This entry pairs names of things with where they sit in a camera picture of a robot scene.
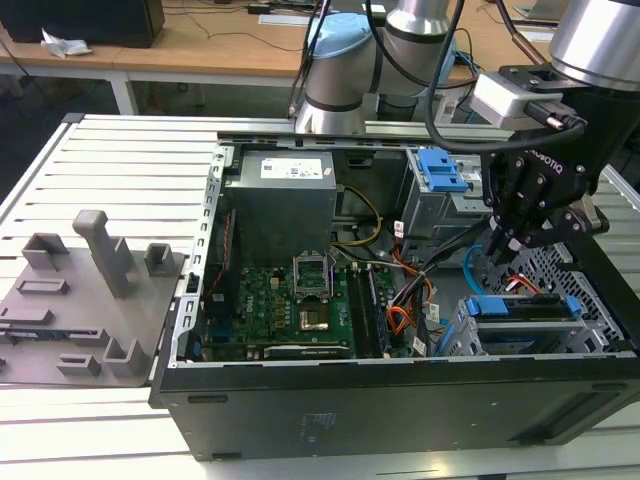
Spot hard disk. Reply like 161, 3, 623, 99
462, 292, 582, 347

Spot blue disk wire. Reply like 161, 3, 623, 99
461, 242, 495, 297

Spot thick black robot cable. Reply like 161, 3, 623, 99
423, 0, 517, 154

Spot orange wire loop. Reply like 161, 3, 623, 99
388, 306, 417, 342

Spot long black expansion slot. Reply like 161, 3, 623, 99
263, 343, 352, 360

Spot red and black fan wire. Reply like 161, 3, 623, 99
206, 208, 237, 302

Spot CPU socket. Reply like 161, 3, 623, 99
297, 305, 333, 336

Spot wooden desk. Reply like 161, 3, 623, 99
112, 0, 566, 117
0, 27, 167, 117

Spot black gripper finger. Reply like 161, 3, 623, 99
482, 154, 552, 261
499, 201, 597, 267

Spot blue drive cage latch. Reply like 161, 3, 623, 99
418, 148, 472, 195

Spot green Dell motherboard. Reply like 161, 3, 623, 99
201, 263, 417, 362

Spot black PC case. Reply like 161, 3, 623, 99
148, 129, 640, 462

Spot yellow power wires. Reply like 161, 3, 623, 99
331, 185, 385, 250

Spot crumpled white paper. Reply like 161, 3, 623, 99
39, 26, 95, 60

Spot metal socket cover frame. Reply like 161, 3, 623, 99
291, 253, 333, 302

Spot grey parts rack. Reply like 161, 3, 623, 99
0, 208, 190, 390

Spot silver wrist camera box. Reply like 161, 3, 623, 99
471, 64, 588, 135

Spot black wire bundle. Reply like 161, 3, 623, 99
393, 218, 497, 304

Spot black box on desk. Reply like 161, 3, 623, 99
0, 0, 167, 50

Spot silver drive cage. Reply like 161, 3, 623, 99
401, 148, 495, 252

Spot silver disk bay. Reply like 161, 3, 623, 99
441, 293, 612, 358

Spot grey power supply unit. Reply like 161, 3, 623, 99
221, 150, 340, 262

